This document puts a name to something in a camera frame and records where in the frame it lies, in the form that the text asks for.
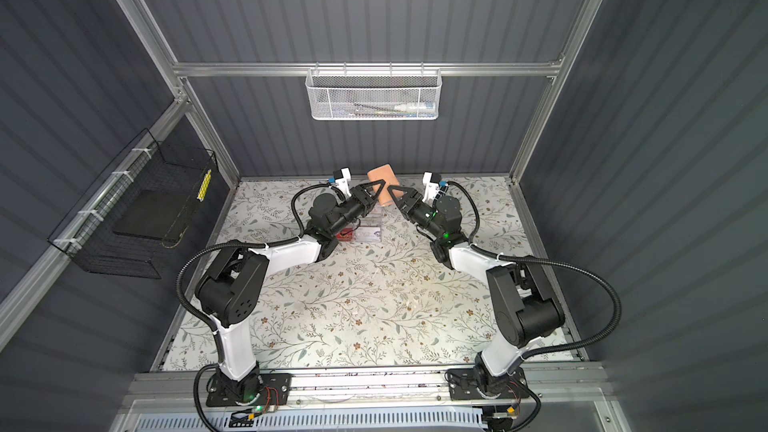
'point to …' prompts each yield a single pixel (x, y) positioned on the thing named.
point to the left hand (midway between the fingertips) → (387, 183)
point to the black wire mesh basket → (87, 236)
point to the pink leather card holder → (389, 178)
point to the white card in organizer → (368, 234)
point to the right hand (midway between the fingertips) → (391, 195)
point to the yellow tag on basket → (204, 186)
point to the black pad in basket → (152, 214)
